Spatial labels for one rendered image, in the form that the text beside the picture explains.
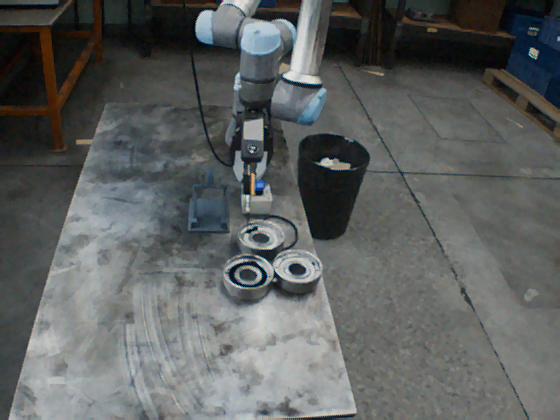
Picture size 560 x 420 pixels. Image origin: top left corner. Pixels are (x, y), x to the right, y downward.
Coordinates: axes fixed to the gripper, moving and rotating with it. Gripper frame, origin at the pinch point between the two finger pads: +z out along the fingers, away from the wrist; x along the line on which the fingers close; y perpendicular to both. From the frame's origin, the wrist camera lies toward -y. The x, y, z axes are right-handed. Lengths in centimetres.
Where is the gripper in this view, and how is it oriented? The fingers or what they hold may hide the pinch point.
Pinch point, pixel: (248, 179)
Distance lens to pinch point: 118.8
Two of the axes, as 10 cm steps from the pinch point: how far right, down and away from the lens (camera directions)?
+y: -1.1, -6.0, 7.9
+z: -1.1, 8.0, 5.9
